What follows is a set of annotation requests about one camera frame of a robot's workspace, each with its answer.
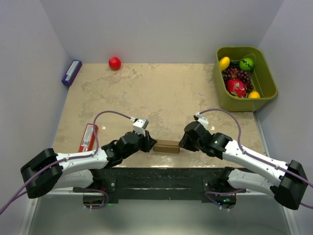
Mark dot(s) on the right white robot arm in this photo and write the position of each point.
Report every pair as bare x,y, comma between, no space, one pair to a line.
286,182

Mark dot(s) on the brown cardboard box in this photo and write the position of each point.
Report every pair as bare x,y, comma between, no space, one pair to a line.
165,146

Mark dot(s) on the red tomato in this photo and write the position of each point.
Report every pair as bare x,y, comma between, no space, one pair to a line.
114,63

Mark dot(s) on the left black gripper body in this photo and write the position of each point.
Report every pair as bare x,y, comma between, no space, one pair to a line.
143,144

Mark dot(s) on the red dragon fruit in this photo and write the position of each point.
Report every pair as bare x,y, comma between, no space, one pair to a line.
236,88

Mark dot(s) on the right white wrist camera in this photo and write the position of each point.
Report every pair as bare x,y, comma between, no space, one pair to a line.
201,119

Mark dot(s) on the purple grapes bunch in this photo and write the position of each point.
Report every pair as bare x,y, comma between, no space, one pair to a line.
233,71

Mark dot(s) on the green plastic bin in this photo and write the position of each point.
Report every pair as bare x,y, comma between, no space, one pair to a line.
262,80

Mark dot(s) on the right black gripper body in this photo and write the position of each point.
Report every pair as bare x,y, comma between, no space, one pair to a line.
188,144

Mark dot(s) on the red rectangular box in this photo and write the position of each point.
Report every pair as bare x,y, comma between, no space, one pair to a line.
87,139

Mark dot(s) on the small yellow orange fruit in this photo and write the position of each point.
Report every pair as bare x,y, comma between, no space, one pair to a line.
254,94

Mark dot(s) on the purple rectangular box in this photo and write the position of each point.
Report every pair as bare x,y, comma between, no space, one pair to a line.
71,73

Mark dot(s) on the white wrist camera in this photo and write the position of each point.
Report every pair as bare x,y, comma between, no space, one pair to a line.
201,119
139,126

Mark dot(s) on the yellow lemon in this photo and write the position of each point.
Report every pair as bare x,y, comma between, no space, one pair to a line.
224,63

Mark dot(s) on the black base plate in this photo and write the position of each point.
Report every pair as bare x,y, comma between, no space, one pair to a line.
200,184

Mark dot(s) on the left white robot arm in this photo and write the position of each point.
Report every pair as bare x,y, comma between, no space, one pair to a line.
50,170

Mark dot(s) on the green striped fruit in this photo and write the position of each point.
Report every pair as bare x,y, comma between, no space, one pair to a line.
246,64

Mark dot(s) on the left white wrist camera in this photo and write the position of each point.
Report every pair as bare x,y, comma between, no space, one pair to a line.
139,126

